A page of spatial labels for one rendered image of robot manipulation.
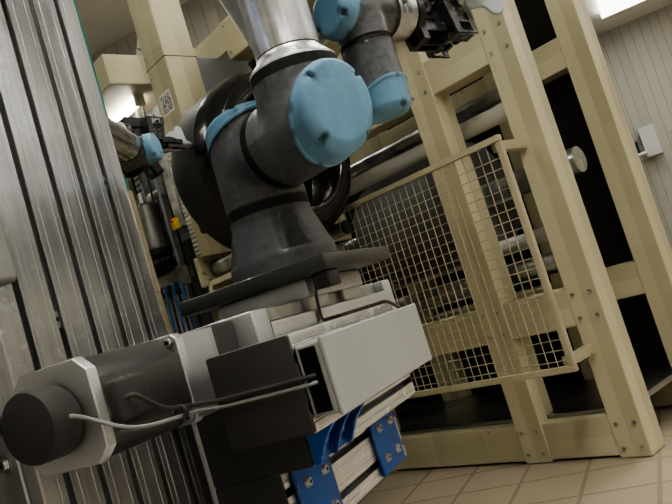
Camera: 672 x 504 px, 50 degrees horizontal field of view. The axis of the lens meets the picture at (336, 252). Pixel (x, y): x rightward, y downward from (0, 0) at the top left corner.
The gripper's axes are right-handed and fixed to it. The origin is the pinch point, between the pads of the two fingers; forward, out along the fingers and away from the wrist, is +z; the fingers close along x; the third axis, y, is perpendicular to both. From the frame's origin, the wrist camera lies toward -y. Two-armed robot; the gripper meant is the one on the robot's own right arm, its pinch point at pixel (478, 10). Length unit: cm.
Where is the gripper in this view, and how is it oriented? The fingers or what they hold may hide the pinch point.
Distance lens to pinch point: 130.6
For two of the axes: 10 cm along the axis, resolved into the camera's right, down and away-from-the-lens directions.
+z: 7.4, -1.7, 6.5
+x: 5.6, -3.8, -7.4
